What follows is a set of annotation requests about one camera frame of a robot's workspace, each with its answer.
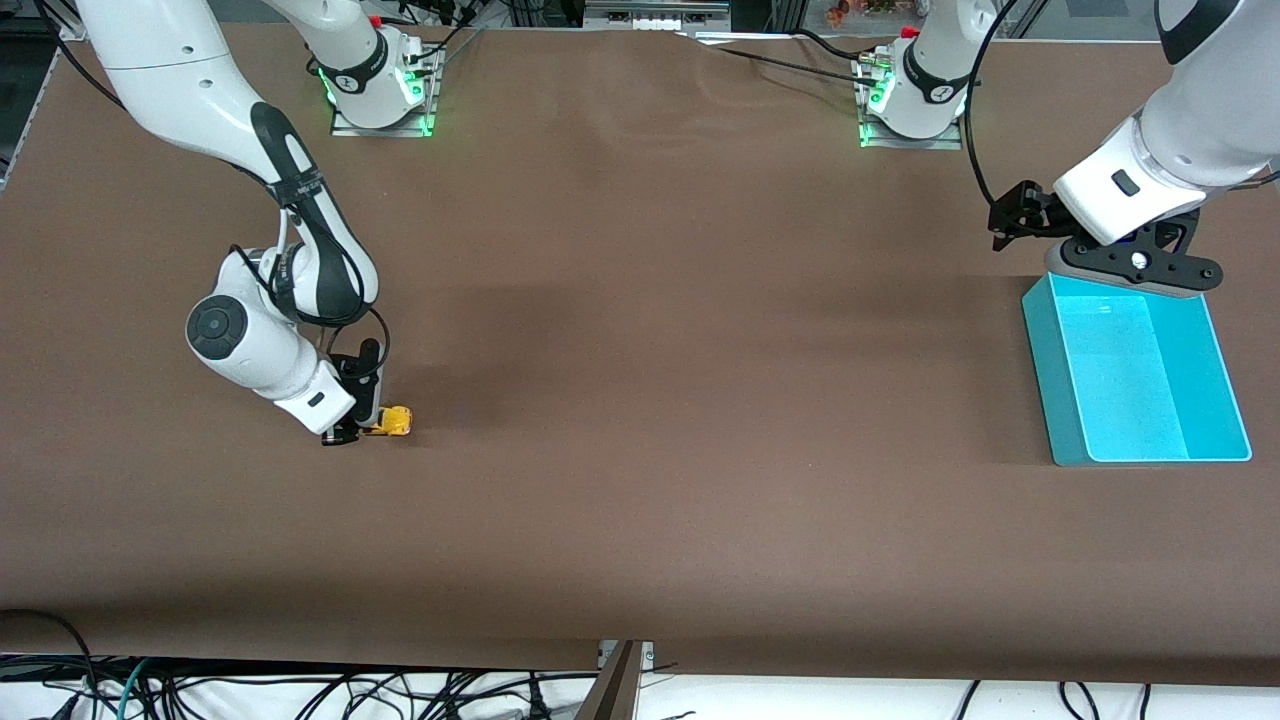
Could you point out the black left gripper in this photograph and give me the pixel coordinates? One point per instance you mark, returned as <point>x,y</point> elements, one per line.
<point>1026,211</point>

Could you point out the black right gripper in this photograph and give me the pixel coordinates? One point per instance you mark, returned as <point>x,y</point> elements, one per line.
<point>357,384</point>

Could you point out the yellow beetle toy car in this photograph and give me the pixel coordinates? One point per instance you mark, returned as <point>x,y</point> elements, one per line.
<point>398,421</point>

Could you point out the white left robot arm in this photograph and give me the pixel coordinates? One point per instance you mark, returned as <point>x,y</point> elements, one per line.
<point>1210,100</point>

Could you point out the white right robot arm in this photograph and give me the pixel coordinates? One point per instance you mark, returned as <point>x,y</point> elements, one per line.
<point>250,340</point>

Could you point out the teal plastic bin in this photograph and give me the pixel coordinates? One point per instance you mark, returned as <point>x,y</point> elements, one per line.
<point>1130,380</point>

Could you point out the orange red small objects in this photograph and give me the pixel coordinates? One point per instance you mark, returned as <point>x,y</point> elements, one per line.
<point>850,10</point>

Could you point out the brown table cover sheet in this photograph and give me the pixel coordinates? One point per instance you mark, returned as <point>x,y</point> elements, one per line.
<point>640,300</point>

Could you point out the dark grey metal bar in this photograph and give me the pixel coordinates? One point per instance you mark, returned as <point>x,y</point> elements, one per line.
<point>612,690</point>

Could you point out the white power strip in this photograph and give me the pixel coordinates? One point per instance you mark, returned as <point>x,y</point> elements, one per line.
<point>658,24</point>

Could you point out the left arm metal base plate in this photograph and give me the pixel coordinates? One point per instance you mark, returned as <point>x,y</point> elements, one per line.
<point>870,135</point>

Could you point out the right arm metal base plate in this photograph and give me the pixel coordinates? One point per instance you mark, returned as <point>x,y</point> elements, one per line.
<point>420,115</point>

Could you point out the silver bracket plate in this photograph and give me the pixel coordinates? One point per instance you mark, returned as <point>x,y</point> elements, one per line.
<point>647,655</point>

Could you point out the silver aluminium frame rail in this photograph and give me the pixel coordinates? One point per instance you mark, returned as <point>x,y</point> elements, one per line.
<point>655,8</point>

